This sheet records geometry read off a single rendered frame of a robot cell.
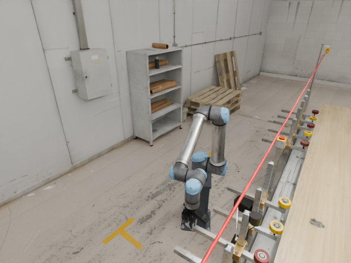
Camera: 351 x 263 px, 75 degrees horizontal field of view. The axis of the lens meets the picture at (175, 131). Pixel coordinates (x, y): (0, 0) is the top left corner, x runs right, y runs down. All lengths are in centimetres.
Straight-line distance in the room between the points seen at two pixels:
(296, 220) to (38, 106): 289
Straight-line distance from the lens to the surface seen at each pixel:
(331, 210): 192
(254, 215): 135
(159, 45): 401
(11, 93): 311
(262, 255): 147
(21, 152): 334
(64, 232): 291
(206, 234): 155
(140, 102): 383
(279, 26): 916
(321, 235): 172
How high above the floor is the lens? 207
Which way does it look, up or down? 27 degrees down
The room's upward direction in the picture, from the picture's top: straight up
